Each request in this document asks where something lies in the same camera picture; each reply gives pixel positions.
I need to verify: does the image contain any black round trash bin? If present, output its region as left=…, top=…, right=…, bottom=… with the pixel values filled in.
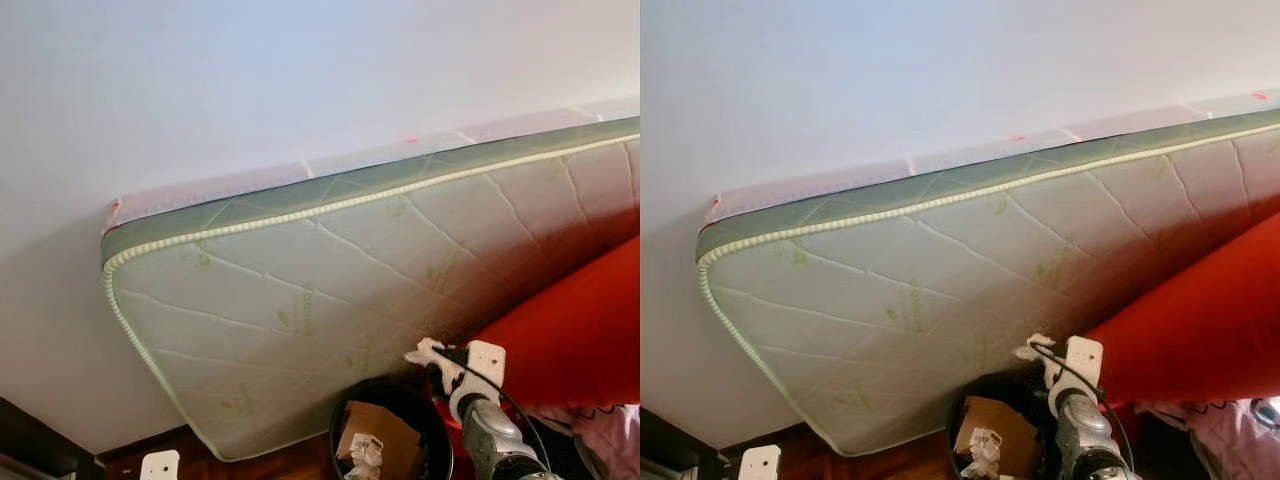
left=945, top=372, right=1066, bottom=480
left=330, top=378, right=456, bottom=480

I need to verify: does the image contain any brown cardboard box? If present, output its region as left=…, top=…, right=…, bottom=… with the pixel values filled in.
left=337, top=400, right=426, bottom=480
left=953, top=396, right=1041, bottom=480

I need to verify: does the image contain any white crumpled paper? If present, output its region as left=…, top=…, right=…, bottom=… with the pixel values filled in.
left=345, top=433, right=386, bottom=480
left=960, top=428, right=1004, bottom=480

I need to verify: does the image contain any long red sofa cushion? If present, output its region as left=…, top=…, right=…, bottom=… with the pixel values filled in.
left=1085, top=212, right=1280, bottom=406
left=470, top=237, right=641, bottom=406

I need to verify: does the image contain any green quilted mattress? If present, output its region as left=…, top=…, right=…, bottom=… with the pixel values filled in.
left=697, top=108, right=1280, bottom=458
left=100, top=117, right=641, bottom=463

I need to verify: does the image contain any pink cartoon print quilt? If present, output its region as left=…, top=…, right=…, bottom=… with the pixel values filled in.
left=525, top=403, right=641, bottom=480
left=1135, top=398, right=1280, bottom=480

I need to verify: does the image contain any dark wooden baseboard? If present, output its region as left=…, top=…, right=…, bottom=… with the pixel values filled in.
left=95, top=424, right=201, bottom=471
left=720, top=420, right=811, bottom=466

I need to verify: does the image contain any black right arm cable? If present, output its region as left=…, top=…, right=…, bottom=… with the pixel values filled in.
left=445, top=345, right=551, bottom=471
left=1030, top=342, right=1136, bottom=471

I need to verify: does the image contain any dark door frame post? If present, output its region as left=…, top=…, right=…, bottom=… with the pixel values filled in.
left=640, top=405, right=731, bottom=480
left=0, top=397, right=101, bottom=480

